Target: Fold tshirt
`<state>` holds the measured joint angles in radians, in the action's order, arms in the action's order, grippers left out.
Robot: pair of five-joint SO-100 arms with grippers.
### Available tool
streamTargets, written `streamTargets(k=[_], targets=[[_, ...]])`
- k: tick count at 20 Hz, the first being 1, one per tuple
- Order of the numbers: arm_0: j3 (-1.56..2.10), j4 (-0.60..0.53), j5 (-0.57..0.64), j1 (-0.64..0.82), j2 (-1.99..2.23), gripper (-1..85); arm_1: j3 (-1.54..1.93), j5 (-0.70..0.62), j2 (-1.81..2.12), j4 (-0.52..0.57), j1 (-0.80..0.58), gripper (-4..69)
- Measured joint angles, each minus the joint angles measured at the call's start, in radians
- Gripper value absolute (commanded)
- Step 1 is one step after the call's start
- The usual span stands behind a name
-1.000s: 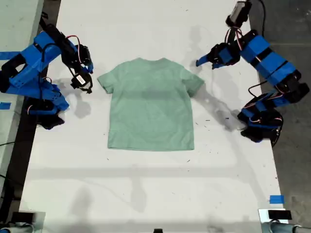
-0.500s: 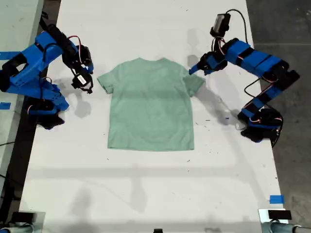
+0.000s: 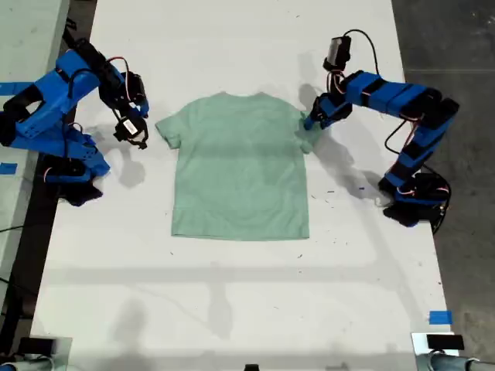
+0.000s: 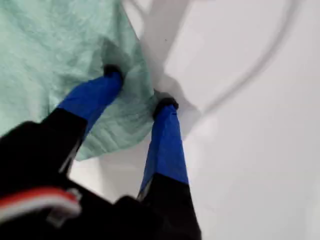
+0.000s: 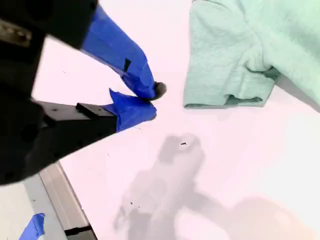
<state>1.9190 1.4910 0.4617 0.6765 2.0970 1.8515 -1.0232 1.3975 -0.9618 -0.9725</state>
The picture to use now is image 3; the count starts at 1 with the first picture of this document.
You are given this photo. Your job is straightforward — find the pale green T-shirt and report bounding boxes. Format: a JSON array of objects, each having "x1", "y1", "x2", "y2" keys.
[{"x1": 154, "y1": 91, "x2": 323, "y2": 242}]

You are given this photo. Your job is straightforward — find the black metal strut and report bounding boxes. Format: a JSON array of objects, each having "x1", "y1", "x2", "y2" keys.
[{"x1": 61, "y1": 21, "x2": 84, "y2": 44}]

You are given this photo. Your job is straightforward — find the long blue tape strip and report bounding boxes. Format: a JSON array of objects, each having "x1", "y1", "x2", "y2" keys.
[{"x1": 0, "y1": 81, "x2": 39, "y2": 96}]

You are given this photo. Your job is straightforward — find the pale grey side table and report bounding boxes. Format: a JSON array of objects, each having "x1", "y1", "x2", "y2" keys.
[{"x1": 0, "y1": 0, "x2": 71, "y2": 306}]

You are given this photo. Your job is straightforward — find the square blue tape piece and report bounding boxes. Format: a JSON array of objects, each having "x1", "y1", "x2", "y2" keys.
[{"x1": 428, "y1": 310, "x2": 453, "y2": 325}]

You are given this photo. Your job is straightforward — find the small black box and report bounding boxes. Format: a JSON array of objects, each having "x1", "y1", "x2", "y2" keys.
[
  {"x1": 426, "y1": 334, "x2": 465, "y2": 351},
  {"x1": 18, "y1": 337, "x2": 55, "y2": 356}
]

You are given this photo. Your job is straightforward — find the grey clamp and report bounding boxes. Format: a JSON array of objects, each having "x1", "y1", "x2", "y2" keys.
[
  {"x1": 0, "y1": 353, "x2": 59, "y2": 371},
  {"x1": 415, "y1": 350, "x2": 495, "y2": 371}
]

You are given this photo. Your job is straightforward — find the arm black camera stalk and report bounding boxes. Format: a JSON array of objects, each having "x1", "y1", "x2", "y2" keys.
[
  {"x1": 110, "y1": 98, "x2": 128, "y2": 124},
  {"x1": 326, "y1": 69, "x2": 347, "y2": 97}
]

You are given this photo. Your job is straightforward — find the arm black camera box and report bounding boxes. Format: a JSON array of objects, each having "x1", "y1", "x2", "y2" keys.
[
  {"x1": 113, "y1": 115, "x2": 150, "y2": 151},
  {"x1": 323, "y1": 34, "x2": 353, "y2": 73}
]

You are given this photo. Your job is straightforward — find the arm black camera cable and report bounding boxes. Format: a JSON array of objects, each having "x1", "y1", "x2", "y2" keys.
[
  {"x1": 66, "y1": 68, "x2": 96, "y2": 105},
  {"x1": 347, "y1": 29, "x2": 382, "y2": 77}
]

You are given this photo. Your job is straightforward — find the black arm base cable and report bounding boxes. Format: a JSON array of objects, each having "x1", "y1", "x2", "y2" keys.
[{"x1": 431, "y1": 200, "x2": 452, "y2": 236}]

